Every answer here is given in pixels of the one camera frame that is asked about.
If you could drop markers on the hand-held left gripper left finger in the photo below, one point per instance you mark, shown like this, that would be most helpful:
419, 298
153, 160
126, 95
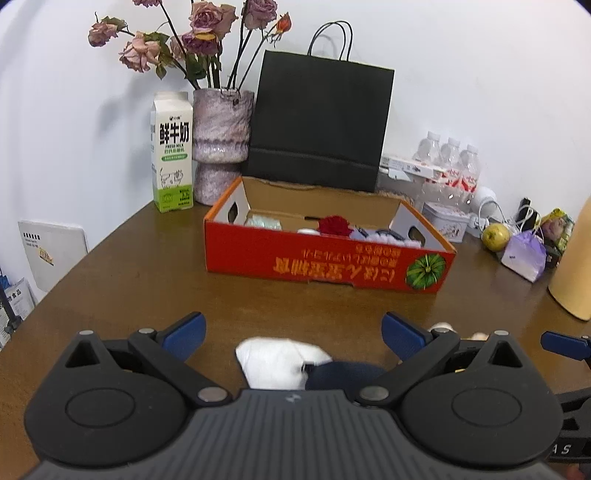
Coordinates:
184, 334

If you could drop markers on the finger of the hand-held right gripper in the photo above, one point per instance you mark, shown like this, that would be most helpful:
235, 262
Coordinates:
561, 344

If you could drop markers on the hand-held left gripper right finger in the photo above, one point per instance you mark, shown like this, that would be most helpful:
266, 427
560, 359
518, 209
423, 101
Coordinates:
406, 334

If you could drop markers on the navy sock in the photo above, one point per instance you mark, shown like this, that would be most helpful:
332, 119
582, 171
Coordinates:
346, 374

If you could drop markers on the white sock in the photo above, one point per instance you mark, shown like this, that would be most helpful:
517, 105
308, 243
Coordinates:
272, 362

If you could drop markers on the purple fluffy sock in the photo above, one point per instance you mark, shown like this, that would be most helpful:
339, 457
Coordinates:
364, 233

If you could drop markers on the orange cardboard box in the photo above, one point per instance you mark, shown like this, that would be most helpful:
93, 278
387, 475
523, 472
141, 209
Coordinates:
323, 263

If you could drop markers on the cream sock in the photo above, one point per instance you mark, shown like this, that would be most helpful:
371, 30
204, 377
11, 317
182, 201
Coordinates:
441, 326

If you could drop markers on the purple tissue pack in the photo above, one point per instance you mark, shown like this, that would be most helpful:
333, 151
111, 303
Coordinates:
524, 256

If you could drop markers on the colourful snack packet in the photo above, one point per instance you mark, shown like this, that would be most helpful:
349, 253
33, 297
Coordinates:
556, 226

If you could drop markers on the white floral tin box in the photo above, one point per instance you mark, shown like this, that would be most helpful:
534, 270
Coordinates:
445, 221

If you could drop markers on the green apple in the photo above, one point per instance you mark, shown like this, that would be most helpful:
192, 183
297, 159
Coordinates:
496, 237

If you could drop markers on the red cloth item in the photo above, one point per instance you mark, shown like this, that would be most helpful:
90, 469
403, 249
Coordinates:
334, 225

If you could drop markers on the teal cloth item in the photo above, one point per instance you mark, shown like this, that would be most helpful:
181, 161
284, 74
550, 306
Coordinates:
263, 222

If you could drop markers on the black device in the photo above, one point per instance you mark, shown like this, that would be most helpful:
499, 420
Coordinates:
526, 205

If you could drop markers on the small white item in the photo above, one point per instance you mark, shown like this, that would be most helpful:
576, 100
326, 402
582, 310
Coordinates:
308, 230

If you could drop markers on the white paper envelope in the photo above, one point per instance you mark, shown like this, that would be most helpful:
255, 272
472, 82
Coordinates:
55, 258

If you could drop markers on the small white fan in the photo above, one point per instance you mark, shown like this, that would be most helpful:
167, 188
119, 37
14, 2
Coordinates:
482, 196

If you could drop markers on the blue white packet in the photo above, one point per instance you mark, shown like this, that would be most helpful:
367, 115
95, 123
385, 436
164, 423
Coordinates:
18, 300

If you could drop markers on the flat white orange carton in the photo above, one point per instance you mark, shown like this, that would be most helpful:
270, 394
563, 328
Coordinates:
406, 164

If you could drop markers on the clear water bottle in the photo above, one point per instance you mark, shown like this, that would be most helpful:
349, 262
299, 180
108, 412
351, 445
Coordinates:
451, 154
429, 147
470, 166

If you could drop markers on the white green milk carton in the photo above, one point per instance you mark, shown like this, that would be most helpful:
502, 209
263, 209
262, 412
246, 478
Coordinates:
173, 152

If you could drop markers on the purple mottled vase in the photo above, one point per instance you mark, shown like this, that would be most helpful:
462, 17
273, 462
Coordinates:
221, 129

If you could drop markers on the black paper bag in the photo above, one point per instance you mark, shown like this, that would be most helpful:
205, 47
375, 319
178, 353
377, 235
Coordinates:
318, 115

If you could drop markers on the dried rose bouquet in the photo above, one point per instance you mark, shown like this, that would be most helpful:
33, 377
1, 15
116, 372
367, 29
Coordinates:
138, 50

